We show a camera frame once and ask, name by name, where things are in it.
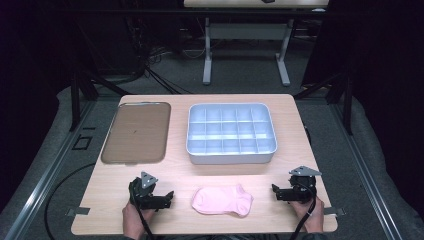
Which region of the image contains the white-legged background table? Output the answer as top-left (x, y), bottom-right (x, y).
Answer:
top-left (183, 0), bottom-right (330, 87)

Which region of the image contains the bundle of black cables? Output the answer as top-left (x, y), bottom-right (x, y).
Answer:
top-left (126, 16), bottom-right (193, 96)

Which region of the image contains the person's left hand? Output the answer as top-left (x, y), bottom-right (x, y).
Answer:
top-left (121, 200), bottom-right (156, 240)

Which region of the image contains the aluminium floor rail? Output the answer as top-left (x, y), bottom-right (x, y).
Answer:
top-left (3, 99), bottom-right (96, 240)
top-left (329, 103), bottom-right (404, 240)

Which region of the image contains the black metal stand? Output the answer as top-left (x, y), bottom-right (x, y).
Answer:
top-left (68, 71), bottom-right (131, 133)
top-left (294, 71), bottom-right (354, 136)

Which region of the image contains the pink sock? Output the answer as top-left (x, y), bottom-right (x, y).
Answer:
top-left (191, 183), bottom-right (254, 218)

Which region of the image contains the brown plastic tray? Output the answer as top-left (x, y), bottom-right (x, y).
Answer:
top-left (100, 101), bottom-right (172, 166)

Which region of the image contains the black floor cable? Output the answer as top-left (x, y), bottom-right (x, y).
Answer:
top-left (44, 162), bottom-right (97, 240)

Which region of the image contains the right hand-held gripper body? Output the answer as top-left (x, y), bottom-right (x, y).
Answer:
top-left (288, 165), bottom-right (323, 204)

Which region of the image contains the metal table bracket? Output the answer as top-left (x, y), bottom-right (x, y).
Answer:
top-left (323, 206), bottom-right (347, 217)
top-left (65, 206), bottom-right (91, 217)

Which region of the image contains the white divided storage box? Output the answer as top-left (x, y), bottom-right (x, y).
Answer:
top-left (185, 102), bottom-right (278, 165)

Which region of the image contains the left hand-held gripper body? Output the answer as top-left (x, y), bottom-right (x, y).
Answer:
top-left (128, 171), bottom-right (161, 211)

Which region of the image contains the person's right hand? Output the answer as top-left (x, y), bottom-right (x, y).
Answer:
top-left (289, 196), bottom-right (325, 234)

